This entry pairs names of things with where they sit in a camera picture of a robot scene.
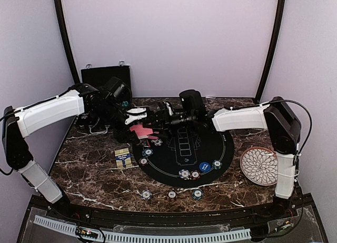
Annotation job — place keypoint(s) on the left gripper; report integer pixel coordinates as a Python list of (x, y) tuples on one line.
[(123, 135)]

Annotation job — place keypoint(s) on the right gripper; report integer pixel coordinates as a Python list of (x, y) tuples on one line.
[(161, 117)]

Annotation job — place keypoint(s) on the card dealt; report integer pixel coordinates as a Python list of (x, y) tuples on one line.
[(152, 137)]

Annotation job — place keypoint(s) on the red-backed playing card deck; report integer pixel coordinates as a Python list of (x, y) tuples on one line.
[(141, 131)]

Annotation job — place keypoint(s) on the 10 chips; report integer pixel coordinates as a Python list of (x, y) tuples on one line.
[(184, 174), (157, 142)]

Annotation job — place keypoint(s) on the red card deck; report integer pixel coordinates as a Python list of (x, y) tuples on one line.
[(123, 158)]

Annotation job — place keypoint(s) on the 50 chips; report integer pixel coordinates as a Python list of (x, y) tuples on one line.
[(147, 152), (217, 164)]

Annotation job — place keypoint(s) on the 100 chips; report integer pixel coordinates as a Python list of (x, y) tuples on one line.
[(194, 175), (143, 161)]

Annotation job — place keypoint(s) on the blue small blind button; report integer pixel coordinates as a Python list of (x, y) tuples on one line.
[(204, 167)]

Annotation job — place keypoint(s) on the blue chip stack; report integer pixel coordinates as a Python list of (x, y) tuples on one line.
[(146, 194)]

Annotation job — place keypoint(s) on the orange 100 chip stack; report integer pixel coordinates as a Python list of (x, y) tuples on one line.
[(172, 194)]

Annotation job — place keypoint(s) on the green-blue 50 chip stack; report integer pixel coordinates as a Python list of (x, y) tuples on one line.
[(197, 194)]

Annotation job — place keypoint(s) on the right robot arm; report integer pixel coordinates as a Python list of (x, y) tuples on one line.
[(275, 117)]

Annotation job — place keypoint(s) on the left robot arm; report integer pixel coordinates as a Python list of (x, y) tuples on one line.
[(109, 103)]

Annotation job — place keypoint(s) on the round black poker mat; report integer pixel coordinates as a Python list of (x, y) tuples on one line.
[(193, 140)]

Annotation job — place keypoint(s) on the black poker chip case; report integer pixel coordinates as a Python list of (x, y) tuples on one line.
[(97, 77)]

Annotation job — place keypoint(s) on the floral patterned plate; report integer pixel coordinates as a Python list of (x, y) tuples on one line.
[(259, 165)]

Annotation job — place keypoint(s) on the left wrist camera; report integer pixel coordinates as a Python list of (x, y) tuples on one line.
[(134, 114)]

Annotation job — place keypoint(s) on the white cable duct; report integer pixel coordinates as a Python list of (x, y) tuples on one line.
[(145, 234)]

